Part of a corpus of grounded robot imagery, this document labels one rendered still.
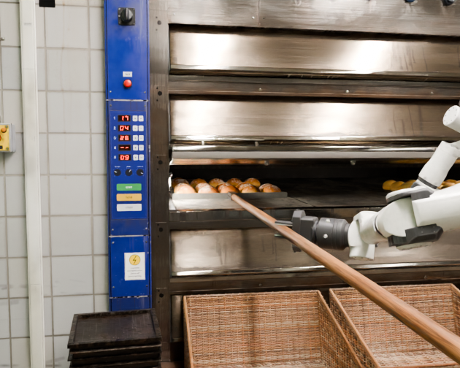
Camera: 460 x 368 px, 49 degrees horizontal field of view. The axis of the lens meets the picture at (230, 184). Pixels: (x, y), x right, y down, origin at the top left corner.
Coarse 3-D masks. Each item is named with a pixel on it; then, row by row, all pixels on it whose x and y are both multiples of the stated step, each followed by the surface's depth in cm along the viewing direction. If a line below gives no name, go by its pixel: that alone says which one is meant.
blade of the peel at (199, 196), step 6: (174, 192) 258; (258, 192) 239; (264, 192) 239; (270, 192) 239; (276, 192) 240; (282, 192) 240; (174, 198) 232; (180, 198) 232; (186, 198) 233; (192, 198) 233; (198, 198) 234; (204, 198) 234; (210, 198) 235; (216, 198) 235; (222, 198) 236; (246, 198) 238; (252, 198) 238
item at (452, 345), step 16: (256, 208) 182; (272, 224) 154; (288, 240) 138; (304, 240) 126; (320, 256) 113; (336, 272) 103; (352, 272) 97; (368, 288) 89; (384, 304) 82; (400, 304) 79; (400, 320) 77; (416, 320) 73; (432, 320) 72; (432, 336) 69; (448, 336) 66; (448, 352) 65
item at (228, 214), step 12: (180, 216) 194; (192, 216) 195; (204, 216) 195; (216, 216) 196; (228, 216) 197; (240, 216) 198; (252, 216) 199; (276, 216) 200; (288, 216) 201; (312, 216) 203; (324, 216) 204; (336, 216) 205; (348, 216) 206
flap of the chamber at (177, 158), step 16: (176, 160) 182; (192, 160) 183; (208, 160) 184; (224, 160) 185; (240, 160) 186; (256, 160) 187; (272, 160) 189; (288, 160) 190; (304, 160) 191; (320, 160) 192; (336, 160) 193; (352, 160) 195; (368, 160) 196; (384, 160) 197; (400, 160) 198; (416, 160) 200
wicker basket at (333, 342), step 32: (224, 320) 195; (256, 320) 196; (288, 320) 198; (320, 320) 200; (192, 352) 164; (224, 352) 192; (256, 352) 194; (288, 352) 196; (320, 352) 198; (352, 352) 166
